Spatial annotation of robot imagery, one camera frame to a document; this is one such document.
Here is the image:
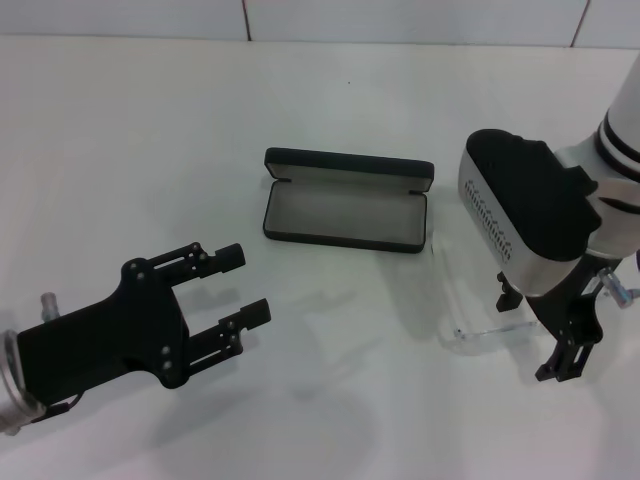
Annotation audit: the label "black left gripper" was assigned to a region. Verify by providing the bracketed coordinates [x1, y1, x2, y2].
[17, 242, 273, 404]

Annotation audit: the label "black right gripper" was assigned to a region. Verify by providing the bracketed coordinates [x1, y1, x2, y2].
[494, 254, 621, 384]

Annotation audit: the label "clear white glasses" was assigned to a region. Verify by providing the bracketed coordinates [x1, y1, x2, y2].
[432, 238, 542, 357]

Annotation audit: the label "black glasses case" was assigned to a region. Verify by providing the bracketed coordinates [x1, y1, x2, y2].
[262, 146, 435, 255]

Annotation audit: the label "right arm cable with plug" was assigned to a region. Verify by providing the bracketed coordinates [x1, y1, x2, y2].
[601, 267, 640, 310]

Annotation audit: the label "arm cable with plug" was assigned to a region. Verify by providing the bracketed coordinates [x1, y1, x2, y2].
[29, 292, 82, 421]
[601, 267, 640, 310]

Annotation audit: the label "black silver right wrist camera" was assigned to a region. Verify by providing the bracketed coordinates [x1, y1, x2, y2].
[458, 128, 601, 297]

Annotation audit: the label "left arm cable with plug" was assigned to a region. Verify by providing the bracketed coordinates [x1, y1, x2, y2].
[29, 292, 82, 421]

